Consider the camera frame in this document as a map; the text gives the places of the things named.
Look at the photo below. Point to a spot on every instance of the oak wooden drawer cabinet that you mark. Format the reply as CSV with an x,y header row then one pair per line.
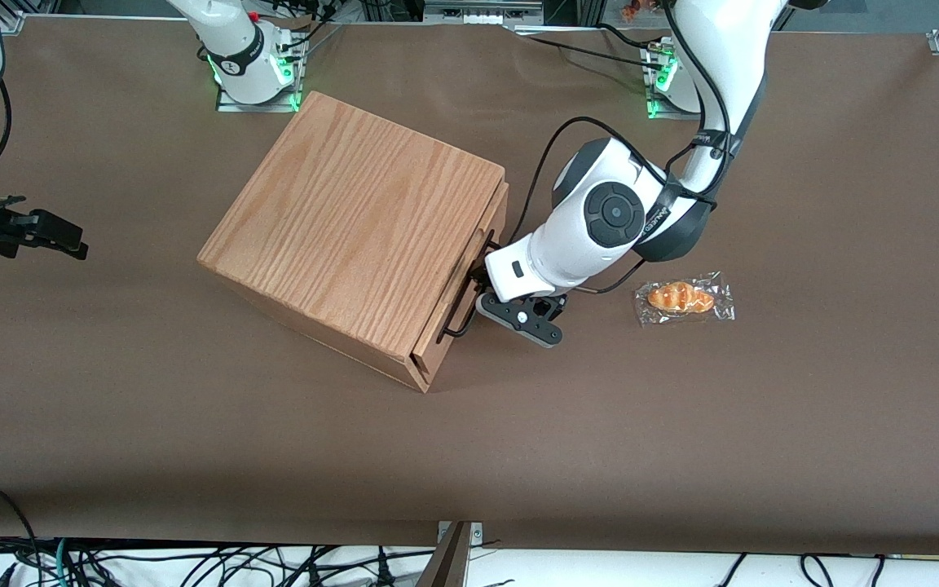
x,y
339,220

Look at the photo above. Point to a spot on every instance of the plastic wrapped bread roll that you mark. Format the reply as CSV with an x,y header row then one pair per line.
x,y
680,297

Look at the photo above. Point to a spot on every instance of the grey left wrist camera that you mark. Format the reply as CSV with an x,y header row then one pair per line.
x,y
518,318

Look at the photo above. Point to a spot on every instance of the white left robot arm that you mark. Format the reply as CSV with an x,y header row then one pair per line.
x,y
616,212

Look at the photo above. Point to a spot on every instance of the brown table cover sheet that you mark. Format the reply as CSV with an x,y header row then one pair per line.
x,y
192,440

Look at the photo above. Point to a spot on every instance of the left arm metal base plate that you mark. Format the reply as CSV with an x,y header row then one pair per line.
x,y
669,112

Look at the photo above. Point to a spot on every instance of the light wooden drawer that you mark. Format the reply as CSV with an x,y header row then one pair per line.
x,y
502,212

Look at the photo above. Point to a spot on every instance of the grey equipment box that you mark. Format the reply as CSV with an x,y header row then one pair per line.
x,y
482,11

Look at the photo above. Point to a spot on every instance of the silver bracket with brown strip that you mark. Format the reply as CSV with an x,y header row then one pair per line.
x,y
449,562

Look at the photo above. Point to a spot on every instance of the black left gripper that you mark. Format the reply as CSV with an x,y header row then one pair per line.
x,y
477,278

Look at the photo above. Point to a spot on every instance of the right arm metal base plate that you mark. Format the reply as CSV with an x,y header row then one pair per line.
x,y
233,106

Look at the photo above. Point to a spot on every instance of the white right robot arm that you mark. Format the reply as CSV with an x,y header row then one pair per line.
x,y
241,49

